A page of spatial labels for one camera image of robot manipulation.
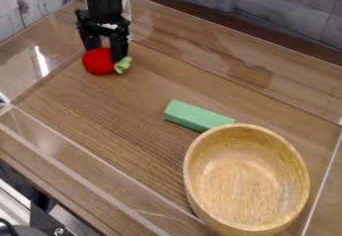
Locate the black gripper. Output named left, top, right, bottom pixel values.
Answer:
left=75, top=9, right=131, bottom=63

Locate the wooden bowl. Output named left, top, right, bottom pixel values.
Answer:
left=183, top=123, right=310, bottom=236

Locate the black cable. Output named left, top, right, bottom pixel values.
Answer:
left=0, top=217, right=19, bottom=236

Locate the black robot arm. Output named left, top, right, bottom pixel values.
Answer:
left=75, top=0, right=131, bottom=63

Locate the green rectangular block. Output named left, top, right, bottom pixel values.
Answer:
left=163, top=99, right=235, bottom=132

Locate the clear acrylic tray wall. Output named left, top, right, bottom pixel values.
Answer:
left=0, top=0, right=342, bottom=236

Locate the red plush strawberry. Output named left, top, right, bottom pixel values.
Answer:
left=82, top=47, right=132, bottom=75

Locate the black metal bracket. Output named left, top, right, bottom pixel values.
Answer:
left=30, top=203, right=67, bottom=236

